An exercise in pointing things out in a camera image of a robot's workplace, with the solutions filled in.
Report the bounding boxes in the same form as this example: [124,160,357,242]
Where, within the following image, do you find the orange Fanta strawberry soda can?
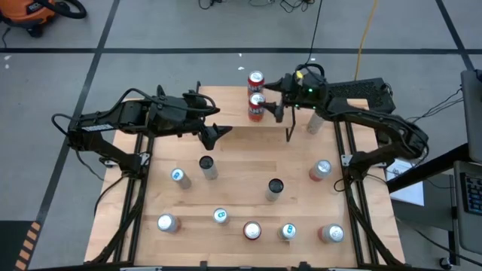
[247,70,266,97]
[243,221,263,241]
[247,92,267,123]

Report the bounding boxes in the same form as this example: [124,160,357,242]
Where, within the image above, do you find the black orange striped mat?
[0,220,42,271]

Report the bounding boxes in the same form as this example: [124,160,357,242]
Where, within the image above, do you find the orange shop vacuum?
[0,0,57,38]

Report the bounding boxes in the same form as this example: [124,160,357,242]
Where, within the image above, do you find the white pink soda can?
[317,223,346,244]
[308,159,333,182]
[156,212,182,234]

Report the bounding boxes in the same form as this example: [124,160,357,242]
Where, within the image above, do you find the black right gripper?
[262,71,328,123]

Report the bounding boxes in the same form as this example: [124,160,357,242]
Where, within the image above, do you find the black vacuum hose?
[35,0,88,20]

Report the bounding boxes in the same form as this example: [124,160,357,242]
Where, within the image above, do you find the grey monitor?
[459,69,482,154]

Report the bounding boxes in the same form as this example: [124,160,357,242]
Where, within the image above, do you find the white paper sheet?
[386,157,426,207]

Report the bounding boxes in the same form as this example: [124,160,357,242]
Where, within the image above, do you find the silver blue slim energy can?
[277,222,298,242]
[169,167,192,190]
[212,207,230,226]

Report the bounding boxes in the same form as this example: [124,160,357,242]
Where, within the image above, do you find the black hanging cable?
[294,0,327,82]

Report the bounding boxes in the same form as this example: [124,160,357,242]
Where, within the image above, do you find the black desk bar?
[386,142,471,193]

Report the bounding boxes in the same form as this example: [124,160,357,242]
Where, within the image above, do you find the wooden shelf black legs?
[191,81,297,143]

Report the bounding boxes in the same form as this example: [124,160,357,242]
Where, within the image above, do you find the grey keyboard tray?
[453,160,482,255]

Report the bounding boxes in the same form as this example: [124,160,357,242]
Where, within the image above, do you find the yellow hanging cable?
[353,0,380,82]

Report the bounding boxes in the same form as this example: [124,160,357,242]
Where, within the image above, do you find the black floor cable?
[278,0,316,12]
[197,0,227,11]

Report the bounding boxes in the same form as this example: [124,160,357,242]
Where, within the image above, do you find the black keyboard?
[459,171,482,218]

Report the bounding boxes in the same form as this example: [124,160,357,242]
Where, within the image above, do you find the slim pale can black top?
[306,111,325,136]
[198,155,219,181]
[264,178,285,202]

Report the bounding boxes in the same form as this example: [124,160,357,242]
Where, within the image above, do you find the black perforated computer case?
[327,77,396,114]

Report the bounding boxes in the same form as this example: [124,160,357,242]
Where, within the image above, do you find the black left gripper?
[167,93,233,151]

